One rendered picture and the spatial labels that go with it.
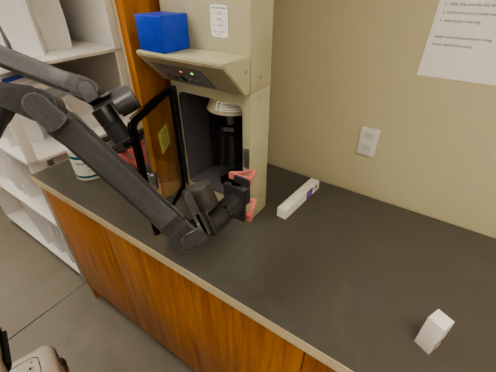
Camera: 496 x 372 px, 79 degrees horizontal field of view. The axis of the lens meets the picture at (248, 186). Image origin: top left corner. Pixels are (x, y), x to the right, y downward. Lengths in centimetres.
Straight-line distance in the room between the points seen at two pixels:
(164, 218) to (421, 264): 80
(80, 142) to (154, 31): 40
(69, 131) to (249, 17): 49
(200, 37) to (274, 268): 71
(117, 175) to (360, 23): 90
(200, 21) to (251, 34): 17
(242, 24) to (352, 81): 51
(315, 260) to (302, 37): 80
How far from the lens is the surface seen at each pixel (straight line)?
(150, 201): 67
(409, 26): 115
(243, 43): 86
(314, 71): 125
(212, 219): 70
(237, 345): 118
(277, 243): 104
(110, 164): 66
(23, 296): 251
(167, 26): 92
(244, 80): 85
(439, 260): 116
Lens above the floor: 168
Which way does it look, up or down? 35 degrees down
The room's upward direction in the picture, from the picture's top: straight up
